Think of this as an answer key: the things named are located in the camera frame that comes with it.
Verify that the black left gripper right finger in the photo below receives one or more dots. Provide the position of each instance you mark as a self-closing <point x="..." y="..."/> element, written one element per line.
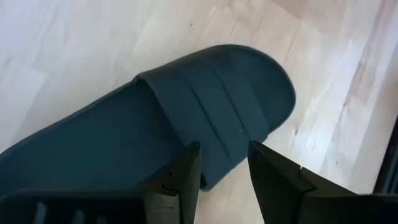
<point x="311" y="208"/>

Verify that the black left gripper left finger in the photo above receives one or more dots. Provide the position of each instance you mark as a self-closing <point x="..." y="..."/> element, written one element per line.
<point x="93" y="208"/>

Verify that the black rubber slide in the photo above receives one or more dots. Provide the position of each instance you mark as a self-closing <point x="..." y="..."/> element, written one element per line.
<point x="140" y="130"/>

